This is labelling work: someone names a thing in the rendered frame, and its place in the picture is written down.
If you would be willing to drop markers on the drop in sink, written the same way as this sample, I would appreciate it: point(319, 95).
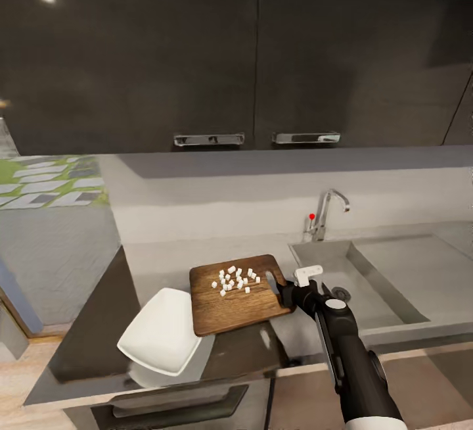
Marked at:
point(392, 283)

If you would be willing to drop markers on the cutting board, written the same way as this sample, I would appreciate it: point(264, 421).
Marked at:
point(212, 313)

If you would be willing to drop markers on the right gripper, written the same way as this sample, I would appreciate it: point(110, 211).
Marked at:
point(292, 295)

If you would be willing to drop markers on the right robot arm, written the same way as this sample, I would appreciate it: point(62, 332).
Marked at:
point(357, 375)

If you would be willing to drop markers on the dishwasher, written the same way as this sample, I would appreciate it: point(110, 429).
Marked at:
point(235, 406)

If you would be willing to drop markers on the bowl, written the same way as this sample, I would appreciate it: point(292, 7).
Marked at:
point(161, 337)

